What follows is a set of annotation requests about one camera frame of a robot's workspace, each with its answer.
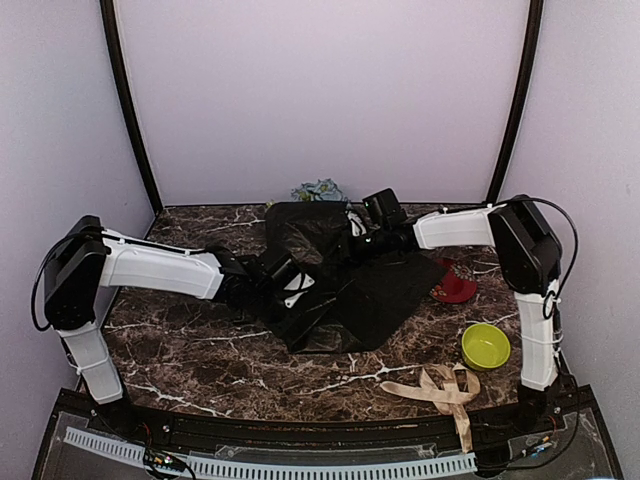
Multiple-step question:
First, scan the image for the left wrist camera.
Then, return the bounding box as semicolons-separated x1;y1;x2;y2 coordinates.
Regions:
281;272;315;308

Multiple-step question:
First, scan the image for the black front table rail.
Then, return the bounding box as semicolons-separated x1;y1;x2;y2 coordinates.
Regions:
124;399;531;451

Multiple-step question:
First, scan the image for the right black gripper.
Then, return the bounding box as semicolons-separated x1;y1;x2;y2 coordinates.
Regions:
325;225;392;268

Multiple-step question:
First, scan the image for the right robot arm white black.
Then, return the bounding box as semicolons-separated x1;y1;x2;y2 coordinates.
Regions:
338;189;569;434

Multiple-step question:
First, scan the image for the right black frame post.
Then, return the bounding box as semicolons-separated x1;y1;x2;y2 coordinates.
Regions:
484;0;544;204

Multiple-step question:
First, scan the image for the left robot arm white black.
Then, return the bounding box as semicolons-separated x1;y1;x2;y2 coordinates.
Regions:
29;215;318;436

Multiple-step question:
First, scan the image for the lime green bowl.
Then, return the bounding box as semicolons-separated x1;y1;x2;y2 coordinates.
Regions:
461;323;511;371

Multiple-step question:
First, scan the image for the red floral plate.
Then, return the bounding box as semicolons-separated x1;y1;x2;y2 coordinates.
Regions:
430;258;478;304

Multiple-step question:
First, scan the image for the blue hydrangea flower stem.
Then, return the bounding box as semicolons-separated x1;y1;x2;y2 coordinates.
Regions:
291;178;348;202

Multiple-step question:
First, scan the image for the grey slotted cable duct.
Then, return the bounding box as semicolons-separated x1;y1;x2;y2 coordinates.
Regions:
63;427;477;479

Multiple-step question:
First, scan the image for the beige satin ribbon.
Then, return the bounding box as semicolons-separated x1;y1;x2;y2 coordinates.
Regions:
380;363;481;454

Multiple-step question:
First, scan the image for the black wrapping paper sheet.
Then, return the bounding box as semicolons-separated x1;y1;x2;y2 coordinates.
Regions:
265;201;446;354

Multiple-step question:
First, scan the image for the black frame post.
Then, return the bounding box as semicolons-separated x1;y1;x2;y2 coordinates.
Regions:
99;0;164;216
484;0;544;204

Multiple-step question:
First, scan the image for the left black frame post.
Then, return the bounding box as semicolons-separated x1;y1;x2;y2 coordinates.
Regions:
99;0;164;216

